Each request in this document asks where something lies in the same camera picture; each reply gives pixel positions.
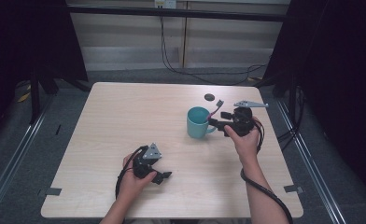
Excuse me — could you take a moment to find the black horizontal bar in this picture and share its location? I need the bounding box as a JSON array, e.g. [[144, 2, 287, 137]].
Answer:
[[66, 4, 288, 23]]

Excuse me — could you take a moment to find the person's right hand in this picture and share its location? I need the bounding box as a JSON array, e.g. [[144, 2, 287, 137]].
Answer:
[[223, 117, 262, 167]]

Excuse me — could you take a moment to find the pink toothbrush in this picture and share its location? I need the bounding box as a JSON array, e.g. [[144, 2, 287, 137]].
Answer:
[[205, 99, 225, 123]]

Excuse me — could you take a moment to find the right hand-held gripper black cable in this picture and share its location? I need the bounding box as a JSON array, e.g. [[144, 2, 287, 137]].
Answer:
[[239, 119, 295, 224]]

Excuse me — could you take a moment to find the person's left hand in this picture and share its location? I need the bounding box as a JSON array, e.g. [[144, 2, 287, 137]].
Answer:
[[118, 152, 158, 204]]

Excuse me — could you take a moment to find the black floor cable bundle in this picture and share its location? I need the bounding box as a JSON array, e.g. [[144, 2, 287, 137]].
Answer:
[[276, 87, 307, 151]]

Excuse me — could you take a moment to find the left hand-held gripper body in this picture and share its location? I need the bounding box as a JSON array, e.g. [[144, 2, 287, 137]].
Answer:
[[132, 142, 163, 180]]

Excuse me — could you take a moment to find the metal floor rail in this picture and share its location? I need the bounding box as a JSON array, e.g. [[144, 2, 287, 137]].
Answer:
[[275, 99, 348, 224], [0, 99, 53, 220]]

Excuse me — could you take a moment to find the black wall cable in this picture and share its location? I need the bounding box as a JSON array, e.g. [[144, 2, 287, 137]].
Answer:
[[158, 7, 270, 87]]

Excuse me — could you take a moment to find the white wall socket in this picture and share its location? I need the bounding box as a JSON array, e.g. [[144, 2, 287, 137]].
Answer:
[[153, 0, 177, 10]]

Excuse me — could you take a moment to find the left hand-held gripper black cable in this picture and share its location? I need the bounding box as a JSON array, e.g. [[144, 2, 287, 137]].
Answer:
[[114, 145, 150, 201]]

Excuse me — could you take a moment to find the black stand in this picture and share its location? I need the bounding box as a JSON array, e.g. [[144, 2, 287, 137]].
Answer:
[[27, 66, 92, 125]]

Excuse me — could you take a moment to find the yellow scrap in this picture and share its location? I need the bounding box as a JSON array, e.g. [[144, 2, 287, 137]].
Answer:
[[17, 83, 32, 104]]

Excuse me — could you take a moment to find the teal mug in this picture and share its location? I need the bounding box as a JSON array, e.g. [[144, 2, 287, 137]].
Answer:
[[186, 105, 218, 140]]

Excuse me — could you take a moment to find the grey tape piece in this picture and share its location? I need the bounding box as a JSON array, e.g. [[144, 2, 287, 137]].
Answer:
[[283, 184, 304, 194], [36, 187, 63, 197]]

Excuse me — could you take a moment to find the dark curtain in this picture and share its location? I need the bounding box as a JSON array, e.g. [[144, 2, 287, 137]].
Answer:
[[0, 0, 90, 147], [261, 0, 366, 204]]

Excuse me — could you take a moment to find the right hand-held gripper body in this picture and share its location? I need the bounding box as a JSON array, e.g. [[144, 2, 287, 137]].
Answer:
[[231, 99, 270, 138]]

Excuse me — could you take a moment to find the hand-held gripper black cable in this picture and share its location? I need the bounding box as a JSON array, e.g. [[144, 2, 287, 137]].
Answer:
[[239, 119, 295, 224], [114, 145, 150, 201]]

